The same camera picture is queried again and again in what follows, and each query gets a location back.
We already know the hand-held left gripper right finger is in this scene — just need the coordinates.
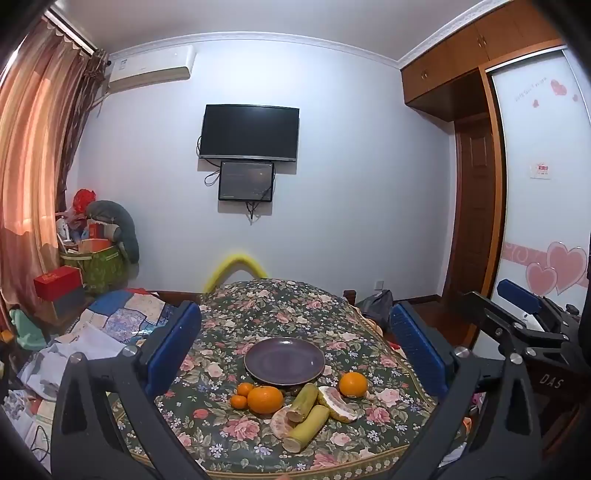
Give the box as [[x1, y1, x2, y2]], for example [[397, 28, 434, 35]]
[[390, 301, 543, 480]]

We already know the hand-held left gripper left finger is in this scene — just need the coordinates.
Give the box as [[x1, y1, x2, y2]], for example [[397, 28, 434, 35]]
[[51, 300, 208, 480]]

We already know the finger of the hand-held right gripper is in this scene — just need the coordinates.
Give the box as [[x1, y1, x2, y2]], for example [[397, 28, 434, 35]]
[[457, 291, 571, 356], [498, 278, 555, 315]]

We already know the large orange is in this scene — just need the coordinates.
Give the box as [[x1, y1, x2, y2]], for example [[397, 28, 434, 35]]
[[248, 386, 284, 415], [339, 371, 369, 398]]

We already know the pomelo piece with peel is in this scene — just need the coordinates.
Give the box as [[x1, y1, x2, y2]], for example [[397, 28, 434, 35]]
[[318, 387, 360, 423]]

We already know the dark purple plate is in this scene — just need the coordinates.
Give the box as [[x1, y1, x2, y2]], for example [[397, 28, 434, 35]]
[[244, 337, 325, 386]]

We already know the green sugarcane piece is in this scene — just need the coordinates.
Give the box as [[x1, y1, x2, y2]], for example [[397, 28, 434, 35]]
[[286, 383, 319, 423]]

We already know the yellow sugarcane piece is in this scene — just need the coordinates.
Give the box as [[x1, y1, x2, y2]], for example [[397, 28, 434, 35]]
[[283, 405, 331, 453]]

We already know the pink pomelo segment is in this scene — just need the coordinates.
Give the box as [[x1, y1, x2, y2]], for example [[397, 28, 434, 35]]
[[270, 406, 301, 441]]

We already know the patchwork quilt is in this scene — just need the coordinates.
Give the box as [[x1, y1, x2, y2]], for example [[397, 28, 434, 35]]
[[69, 288, 204, 344]]

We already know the grey backpack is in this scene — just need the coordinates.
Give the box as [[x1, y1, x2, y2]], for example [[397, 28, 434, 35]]
[[358, 290, 394, 332]]

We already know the white heart-print wardrobe door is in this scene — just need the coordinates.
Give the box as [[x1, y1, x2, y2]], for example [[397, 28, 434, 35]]
[[490, 46, 591, 324]]

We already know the wooden room door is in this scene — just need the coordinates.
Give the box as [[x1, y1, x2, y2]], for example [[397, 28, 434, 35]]
[[455, 117, 505, 301]]

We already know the white cloth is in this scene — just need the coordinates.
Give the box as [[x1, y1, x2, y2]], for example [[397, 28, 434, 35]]
[[18, 323, 139, 402]]

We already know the green fabric bag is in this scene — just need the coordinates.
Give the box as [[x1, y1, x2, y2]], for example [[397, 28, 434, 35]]
[[60, 244, 127, 296]]

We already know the yellow curved chair back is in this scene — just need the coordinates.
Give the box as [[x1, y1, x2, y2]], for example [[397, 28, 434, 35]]
[[203, 253, 269, 294]]

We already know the floral blanket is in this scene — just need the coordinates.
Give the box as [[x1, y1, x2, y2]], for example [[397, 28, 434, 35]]
[[111, 278, 467, 480]]

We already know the grey box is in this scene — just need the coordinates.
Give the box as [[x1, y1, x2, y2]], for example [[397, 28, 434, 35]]
[[50, 290, 89, 324]]

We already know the red box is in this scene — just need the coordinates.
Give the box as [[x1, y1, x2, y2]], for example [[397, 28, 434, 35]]
[[33, 267, 84, 301]]

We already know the teal cloth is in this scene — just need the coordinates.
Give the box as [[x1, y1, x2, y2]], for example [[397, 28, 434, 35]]
[[9, 308, 48, 352]]

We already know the red plastic bag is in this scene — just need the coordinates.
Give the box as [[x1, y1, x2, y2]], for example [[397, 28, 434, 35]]
[[71, 188, 98, 217]]

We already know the small black monitor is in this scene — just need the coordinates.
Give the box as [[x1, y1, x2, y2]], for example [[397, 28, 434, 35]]
[[218, 161, 275, 203]]

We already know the wooden wardrobe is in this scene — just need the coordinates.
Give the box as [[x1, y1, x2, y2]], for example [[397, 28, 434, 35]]
[[399, 0, 570, 305]]

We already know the brown curtain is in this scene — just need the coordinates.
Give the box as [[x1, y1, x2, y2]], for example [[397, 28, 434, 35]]
[[55, 48, 110, 213]]

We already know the pink curtain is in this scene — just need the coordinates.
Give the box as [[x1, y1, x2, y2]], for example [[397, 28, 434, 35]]
[[0, 11, 100, 319]]

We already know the white air conditioner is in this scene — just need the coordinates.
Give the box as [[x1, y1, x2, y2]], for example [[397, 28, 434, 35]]
[[107, 45, 197, 95]]

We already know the black wall television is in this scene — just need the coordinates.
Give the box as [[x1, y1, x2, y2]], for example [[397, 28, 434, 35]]
[[198, 104, 301, 163]]

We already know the white curtain rail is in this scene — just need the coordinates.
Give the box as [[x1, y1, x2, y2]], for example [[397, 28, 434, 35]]
[[44, 8, 101, 52]]

